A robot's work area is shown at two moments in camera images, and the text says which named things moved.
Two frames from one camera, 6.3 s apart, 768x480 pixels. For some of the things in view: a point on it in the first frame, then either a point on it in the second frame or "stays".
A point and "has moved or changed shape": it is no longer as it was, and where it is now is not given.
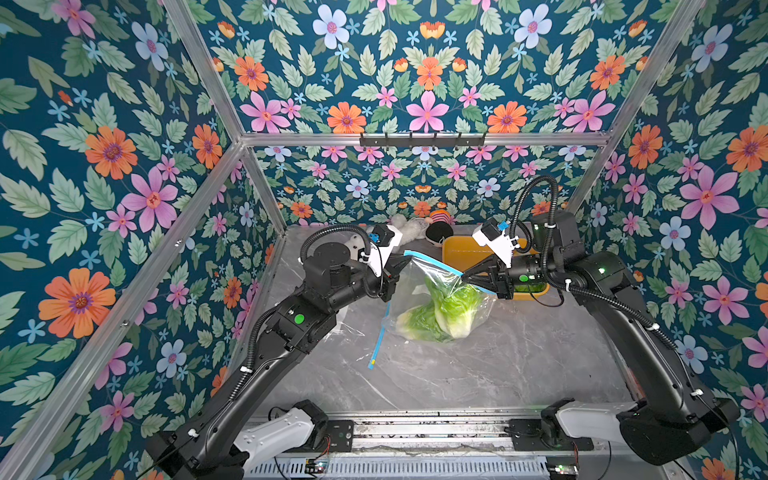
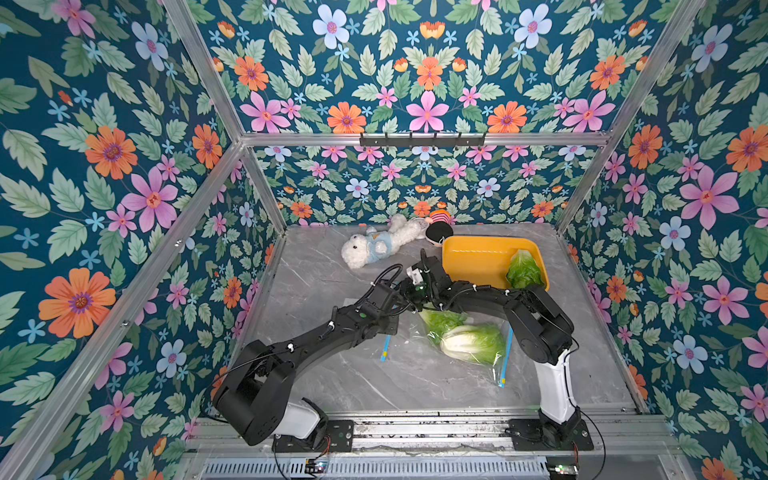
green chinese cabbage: [455, 305] has moved or changed shape
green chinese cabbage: [420, 322] to [483, 343]
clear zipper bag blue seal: [430, 302] has moved or changed shape
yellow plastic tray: [467, 252] stays
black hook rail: [421, 142] stays
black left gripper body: [353, 284] to [387, 324]
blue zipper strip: [381, 336] to [386, 348]
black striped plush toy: [439, 225] stays
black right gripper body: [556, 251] to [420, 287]
